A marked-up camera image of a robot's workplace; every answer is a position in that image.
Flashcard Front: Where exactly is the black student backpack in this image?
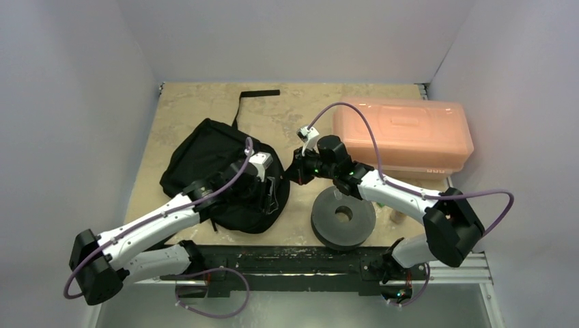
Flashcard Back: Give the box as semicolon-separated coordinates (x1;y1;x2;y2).
160;118;290;234

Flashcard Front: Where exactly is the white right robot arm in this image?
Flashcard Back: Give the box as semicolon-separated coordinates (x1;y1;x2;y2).
284;135;485;278

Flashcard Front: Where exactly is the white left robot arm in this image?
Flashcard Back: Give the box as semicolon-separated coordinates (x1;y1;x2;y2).
63;152;272;305

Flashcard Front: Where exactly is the grey filament spool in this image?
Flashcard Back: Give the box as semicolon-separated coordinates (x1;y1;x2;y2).
311;187;376;251

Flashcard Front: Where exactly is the translucent pink plastic box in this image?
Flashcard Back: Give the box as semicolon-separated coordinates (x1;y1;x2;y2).
332;97;474;180

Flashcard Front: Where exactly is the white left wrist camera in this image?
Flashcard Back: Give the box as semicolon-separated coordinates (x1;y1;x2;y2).
249;152;272;181

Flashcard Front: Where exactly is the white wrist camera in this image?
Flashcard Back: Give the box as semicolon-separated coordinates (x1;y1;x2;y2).
249;152;272;181
296;125;320;156

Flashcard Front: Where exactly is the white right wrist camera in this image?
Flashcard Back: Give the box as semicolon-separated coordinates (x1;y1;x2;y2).
296;125;320;156

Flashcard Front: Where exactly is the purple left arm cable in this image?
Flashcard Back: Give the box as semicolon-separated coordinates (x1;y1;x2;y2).
63;137;255;301

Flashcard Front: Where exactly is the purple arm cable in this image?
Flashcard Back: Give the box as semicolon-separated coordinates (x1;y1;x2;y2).
63;137;255;301
307;102;516;241

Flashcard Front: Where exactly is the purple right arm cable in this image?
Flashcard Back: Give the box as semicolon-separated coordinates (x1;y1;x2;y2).
307;102;516;241

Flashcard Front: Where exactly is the black metal base rail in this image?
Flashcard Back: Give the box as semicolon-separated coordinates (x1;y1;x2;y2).
92;244;494;300

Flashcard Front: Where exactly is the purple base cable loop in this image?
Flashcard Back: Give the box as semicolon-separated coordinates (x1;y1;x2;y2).
173;266;252;320

